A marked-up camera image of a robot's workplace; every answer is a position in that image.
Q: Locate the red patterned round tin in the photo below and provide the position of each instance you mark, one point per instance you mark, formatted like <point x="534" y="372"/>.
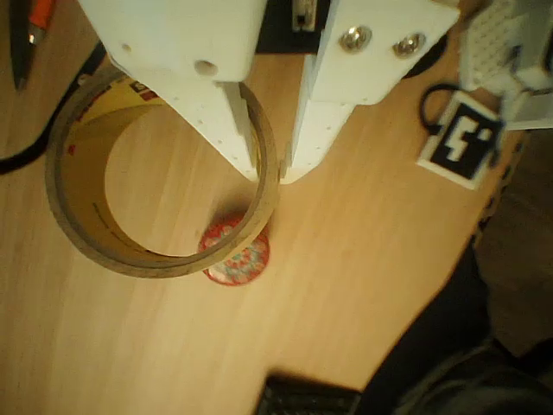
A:
<point x="246" y="268"/>

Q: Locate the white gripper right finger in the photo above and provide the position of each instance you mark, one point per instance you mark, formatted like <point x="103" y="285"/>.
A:
<point x="367" y="65"/>

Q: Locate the dark fabric chair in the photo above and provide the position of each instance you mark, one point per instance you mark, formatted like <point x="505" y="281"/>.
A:
<point x="453" y="346"/>

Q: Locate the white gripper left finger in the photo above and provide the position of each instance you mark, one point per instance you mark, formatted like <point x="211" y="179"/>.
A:
<point x="181" y="39"/>

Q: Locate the patterned beige carpet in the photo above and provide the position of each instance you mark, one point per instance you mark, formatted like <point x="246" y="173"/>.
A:
<point x="531" y="181"/>

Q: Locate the black and white marker tag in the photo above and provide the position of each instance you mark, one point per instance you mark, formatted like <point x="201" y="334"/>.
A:
<point x="462" y="142"/>

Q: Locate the tan tape roll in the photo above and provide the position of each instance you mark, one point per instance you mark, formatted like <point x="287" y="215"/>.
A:
<point x="73" y="216"/>

